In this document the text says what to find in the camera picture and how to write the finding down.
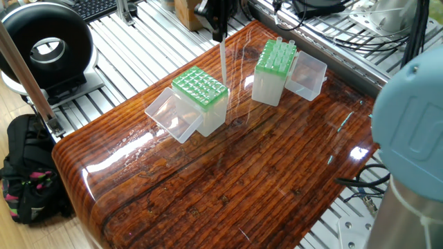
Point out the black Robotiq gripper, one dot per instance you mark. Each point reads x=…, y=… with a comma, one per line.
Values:
x=220, y=10

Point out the clear pipette box green rack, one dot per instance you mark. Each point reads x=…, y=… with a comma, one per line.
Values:
x=201, y=97
x=273, y=76

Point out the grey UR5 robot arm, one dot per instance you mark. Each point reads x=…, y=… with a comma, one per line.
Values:
x=412, y=138

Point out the cardboard box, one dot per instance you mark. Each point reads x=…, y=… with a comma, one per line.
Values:
x=187, y=14

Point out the black keyboard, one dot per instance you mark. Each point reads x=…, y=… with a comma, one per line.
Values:
x=93, y=8

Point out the brown wooden pole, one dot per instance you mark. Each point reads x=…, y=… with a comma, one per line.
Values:
x=28, y=83

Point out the black backpack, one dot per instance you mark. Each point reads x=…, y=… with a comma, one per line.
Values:
x=31, y=173

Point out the silver metal bracket post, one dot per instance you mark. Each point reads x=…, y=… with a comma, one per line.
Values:
x=127, y=10

